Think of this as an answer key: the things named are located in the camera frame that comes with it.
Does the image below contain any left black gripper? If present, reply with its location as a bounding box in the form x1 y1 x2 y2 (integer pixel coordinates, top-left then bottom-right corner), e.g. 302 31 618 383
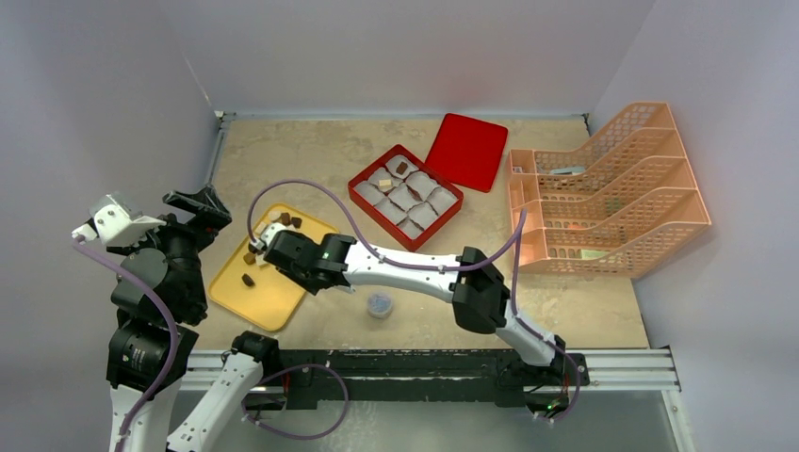
109 183 230 314

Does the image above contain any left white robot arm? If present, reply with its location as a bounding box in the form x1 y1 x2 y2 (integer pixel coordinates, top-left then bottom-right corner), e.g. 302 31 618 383
95 185 283 451

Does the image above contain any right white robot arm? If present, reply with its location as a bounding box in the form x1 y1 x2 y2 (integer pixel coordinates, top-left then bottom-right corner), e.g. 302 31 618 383
252 228 566 383

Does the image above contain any dark oval chocolate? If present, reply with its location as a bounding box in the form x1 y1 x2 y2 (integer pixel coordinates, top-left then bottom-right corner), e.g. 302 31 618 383
241 273 255 287

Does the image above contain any yellow plastic tray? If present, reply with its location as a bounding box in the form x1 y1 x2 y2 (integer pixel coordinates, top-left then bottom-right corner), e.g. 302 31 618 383
207 234 306 331

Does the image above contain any small clear round container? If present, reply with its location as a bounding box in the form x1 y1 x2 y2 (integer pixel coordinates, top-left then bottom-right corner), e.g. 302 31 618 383
367 292 394 319

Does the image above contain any red compartment box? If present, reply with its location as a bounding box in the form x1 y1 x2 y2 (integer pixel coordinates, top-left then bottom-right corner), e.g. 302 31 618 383
348 144 464 251

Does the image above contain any red box lid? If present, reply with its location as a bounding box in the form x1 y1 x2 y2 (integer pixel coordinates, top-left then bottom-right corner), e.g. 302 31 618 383
425 113 509 193

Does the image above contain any orange mesh file organizer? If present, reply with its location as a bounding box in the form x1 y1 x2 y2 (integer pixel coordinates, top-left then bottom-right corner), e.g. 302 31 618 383
506 102 711 278

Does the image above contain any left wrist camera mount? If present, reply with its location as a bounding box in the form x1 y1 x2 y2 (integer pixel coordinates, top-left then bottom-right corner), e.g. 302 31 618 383
71 192 167 248

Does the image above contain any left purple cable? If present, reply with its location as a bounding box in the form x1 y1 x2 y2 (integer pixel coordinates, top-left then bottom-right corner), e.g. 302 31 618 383
72 239 182 452

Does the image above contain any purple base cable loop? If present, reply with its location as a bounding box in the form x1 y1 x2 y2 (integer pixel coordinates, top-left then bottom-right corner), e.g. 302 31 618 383
240 363 348 442

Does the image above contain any black metal base rail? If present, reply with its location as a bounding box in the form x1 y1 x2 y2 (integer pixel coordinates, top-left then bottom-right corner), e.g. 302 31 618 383
181 347 681 413

